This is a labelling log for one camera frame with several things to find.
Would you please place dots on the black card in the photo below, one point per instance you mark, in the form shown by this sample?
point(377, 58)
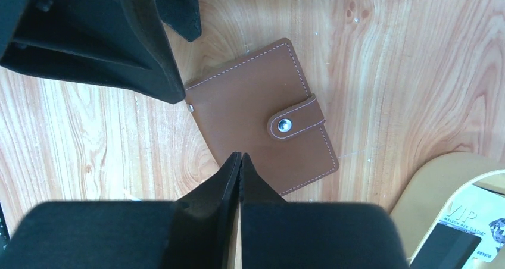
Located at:
point(446, 248)

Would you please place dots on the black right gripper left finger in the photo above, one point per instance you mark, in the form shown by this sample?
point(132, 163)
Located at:
point(191, 232)

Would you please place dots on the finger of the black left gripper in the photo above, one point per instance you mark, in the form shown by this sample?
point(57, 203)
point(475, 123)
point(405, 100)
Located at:
point(183, 16)
point(113, 43)

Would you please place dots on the brown leather card holder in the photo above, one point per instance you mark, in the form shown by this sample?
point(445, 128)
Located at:
point(261, 104)

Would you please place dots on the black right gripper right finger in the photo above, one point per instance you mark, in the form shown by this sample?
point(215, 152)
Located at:
point(276, 233)

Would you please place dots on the beige oval tray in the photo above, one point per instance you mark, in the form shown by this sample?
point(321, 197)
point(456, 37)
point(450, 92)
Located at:
point(430, 191)

